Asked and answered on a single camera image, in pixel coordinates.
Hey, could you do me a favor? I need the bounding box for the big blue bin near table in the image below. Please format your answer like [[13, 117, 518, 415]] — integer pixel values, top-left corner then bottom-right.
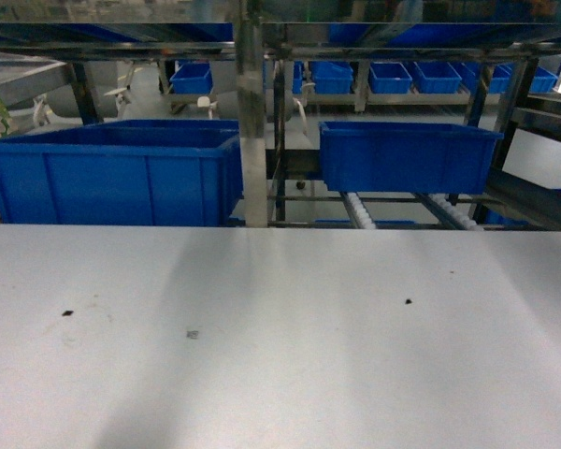
[[0, 120, 242, 226]]

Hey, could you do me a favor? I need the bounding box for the steel upright post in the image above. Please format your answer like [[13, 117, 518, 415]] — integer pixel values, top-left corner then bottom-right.
[[233, 1, 268, 227]]

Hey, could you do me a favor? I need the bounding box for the blue bin on rollers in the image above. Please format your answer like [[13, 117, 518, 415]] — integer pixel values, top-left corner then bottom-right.
[[319, 121, 503, 195]]

